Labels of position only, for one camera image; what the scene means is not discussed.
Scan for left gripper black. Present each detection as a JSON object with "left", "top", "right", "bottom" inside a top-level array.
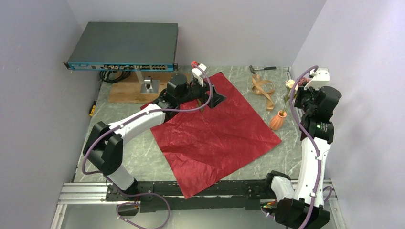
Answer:
[{"left": 178, "top": 76, "right": 226, "bottom": 109}]

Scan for purple cable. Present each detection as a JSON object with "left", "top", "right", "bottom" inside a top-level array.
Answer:
[
  {"left": 260, "top": 65, "right": 333, "bottom": 229},
  {"left": 81, "top": 64, "right": 213, "bottom": 229}
]

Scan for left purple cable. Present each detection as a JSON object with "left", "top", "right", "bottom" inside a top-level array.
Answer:
[{"left": 81, "top": 64, "right": 213, "bottom": 229}]

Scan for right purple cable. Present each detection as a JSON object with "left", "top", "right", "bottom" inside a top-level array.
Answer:
[{"left": 260, "top": 65, "right": 333, "bottom": 229}]

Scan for orange ribbed ceramic vase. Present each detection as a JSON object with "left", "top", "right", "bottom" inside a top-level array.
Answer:
[{"left": 269, "top": 110, "right": 287, "bottom": 130}]

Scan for aluminium rail frame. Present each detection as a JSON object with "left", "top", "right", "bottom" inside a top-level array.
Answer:
[{"left": 50, "top": 65, "right": 344, "bottom": 229}]

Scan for black coiled cables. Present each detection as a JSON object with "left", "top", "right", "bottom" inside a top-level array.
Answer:
[{"left": 99, "top": 70, "right": 132, "bottom": 84}]

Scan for hammer with black handle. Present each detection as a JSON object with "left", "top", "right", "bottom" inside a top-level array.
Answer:
[{"left": 249, "top": 65, "right": 276, "bottom": 74}]

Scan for wooden board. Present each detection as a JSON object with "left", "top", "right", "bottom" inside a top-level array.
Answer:
[{"left": 108, "top": 72, "right": 174, "bottom": 104}]

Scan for grey blue network switch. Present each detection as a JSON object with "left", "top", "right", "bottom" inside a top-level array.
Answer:
[{"left": 64, "top": 22, "right": 179, "bottom": 71}]

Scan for yellow black tool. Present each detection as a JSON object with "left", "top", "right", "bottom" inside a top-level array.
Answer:
[{"left": 88, "top": 100, "right": 96, "bottom": 116}]

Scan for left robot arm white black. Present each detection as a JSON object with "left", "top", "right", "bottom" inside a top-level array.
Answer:
[{"left": 83, "top": 74, "right": 226, "bottom": 200}]

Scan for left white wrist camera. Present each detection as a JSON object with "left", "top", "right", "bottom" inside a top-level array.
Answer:
[{"left": 191, "top": 61, "right": 207, "bottom": 86}]

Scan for tan satin ribbon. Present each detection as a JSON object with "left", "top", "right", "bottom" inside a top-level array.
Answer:
[{"left": 251, "top": 74, "right": 276, "bottom": 111}]

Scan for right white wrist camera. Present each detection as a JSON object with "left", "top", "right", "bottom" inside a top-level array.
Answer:
[{"left": 304, "top": 68, "right": 330, "bottom": 90}]

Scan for metal stand bracket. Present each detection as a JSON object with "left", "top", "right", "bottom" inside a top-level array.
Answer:
[{"left": 135, "top": 71, "right": 160, "bottom": 94}]

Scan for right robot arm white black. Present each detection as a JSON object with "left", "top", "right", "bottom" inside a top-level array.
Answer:
[{"left": 262, "top": 86, "right": 341, "bottom": 229}]

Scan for maroon paper bouquet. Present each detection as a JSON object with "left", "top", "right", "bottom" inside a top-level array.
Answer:
[{"left": 151, "top": 72, "right": 281, "bottom": 198}]

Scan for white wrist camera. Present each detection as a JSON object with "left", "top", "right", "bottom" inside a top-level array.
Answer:
[
  {"left": 304, "top": 68, "right": 330, "bottom": 90},
  {"left": 191, "top": 61, "right": 207, "bottom": 86}
]

